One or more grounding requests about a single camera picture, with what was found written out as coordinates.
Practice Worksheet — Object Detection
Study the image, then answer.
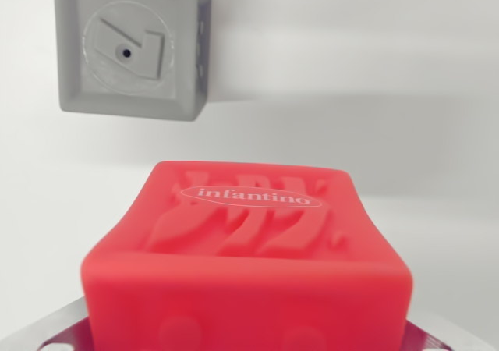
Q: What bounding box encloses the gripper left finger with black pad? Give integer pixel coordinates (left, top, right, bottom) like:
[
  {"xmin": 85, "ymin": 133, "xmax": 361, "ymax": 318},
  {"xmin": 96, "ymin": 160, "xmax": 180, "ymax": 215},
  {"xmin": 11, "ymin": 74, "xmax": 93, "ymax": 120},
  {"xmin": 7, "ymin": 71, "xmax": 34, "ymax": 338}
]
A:
[{"xmin": 0, "ymin": 296, "xmax": 93, "ymax": 351}]

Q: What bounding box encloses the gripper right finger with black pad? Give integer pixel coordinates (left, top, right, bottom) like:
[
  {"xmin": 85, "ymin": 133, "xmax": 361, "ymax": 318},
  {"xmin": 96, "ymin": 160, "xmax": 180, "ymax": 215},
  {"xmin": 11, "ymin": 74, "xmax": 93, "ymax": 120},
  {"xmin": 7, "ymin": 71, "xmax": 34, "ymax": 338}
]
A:
[{"xmin": 403, "ymin": 319, "xmax": 497, "ymax": 351}]

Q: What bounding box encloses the red infantino soft cube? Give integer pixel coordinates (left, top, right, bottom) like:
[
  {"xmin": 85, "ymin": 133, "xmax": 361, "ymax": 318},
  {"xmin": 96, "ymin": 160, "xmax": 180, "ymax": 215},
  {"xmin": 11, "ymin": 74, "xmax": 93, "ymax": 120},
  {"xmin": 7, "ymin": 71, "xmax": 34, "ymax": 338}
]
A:
[{"xmin": 80, "ymin": 161, "xmax": 414, "ymax": 351}]

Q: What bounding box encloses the grey soft toy cube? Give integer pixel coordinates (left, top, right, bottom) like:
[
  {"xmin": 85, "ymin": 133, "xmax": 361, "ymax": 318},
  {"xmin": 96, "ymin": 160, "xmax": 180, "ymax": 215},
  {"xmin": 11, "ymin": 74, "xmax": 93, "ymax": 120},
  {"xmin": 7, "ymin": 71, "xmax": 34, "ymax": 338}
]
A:
[{"xmin": 53, "ymin": 0, "xmax": 213, "ymax": 122}]

